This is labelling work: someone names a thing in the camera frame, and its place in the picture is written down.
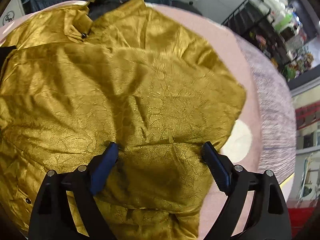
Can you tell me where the gold satin padded jacket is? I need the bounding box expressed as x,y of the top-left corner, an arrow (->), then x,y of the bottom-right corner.
1,0 -> 246,239

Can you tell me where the grey knitted blanket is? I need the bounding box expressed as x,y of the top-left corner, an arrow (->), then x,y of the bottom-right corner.
235,35 -> 296,184

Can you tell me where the pink polka dot bedsheet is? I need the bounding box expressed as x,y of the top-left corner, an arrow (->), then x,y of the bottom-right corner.
0,0 -> 296,240

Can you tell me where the green plastic bottle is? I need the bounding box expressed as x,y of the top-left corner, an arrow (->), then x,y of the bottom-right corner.
272,12 -> 293,32

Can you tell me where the white machine with display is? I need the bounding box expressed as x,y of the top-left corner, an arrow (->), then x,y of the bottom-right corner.
1,0 -> 25,27

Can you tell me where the black wire shelf rack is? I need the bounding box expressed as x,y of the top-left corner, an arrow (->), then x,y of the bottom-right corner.
222,0 -> 293,67

